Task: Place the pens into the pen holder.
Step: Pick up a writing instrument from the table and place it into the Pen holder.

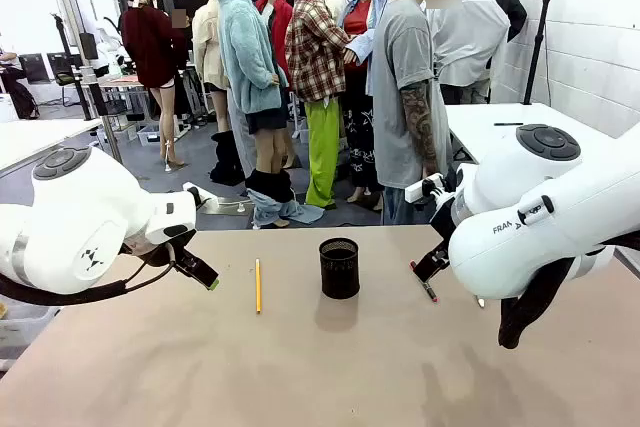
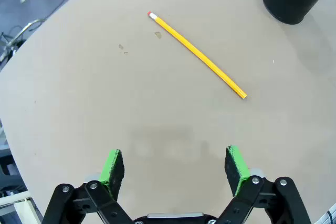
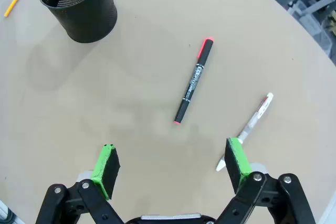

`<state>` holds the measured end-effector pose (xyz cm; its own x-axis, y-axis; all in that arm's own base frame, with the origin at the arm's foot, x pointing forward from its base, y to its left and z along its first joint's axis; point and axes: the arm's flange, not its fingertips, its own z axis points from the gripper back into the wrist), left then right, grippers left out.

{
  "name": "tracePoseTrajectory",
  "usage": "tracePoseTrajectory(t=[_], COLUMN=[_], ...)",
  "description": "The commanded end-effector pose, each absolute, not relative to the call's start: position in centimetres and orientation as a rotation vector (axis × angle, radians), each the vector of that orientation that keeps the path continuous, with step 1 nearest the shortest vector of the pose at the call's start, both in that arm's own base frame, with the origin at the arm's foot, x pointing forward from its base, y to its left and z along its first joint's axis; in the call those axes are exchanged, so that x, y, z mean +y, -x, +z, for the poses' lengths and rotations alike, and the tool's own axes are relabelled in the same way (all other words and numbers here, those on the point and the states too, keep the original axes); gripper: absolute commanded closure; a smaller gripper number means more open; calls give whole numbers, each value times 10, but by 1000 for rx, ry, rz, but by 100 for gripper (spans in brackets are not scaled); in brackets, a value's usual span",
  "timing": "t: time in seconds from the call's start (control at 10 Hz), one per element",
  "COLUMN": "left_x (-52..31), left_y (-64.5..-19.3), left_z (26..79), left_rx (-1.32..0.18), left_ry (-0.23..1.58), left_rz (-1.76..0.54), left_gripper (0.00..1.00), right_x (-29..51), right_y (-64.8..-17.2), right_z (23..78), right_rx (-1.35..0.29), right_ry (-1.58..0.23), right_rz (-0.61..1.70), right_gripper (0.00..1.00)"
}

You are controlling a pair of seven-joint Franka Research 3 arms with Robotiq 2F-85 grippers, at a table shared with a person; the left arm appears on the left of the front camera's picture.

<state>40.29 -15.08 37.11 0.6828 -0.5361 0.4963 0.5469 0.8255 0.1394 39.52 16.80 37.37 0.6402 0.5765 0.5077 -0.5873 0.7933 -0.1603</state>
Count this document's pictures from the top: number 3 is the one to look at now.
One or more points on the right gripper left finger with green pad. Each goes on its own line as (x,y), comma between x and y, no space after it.
(105,169)

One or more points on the grey metal frame stand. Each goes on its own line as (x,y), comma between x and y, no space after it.
(309,9)

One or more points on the black mesh pen holder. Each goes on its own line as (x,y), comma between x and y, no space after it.
(86,19)

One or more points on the white ballpoint pen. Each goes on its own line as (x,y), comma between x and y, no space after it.
(256,116)

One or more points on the black highlighter red caps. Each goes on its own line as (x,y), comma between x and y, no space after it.
(194,79)

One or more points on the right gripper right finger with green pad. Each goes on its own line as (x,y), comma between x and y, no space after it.
(236,161)

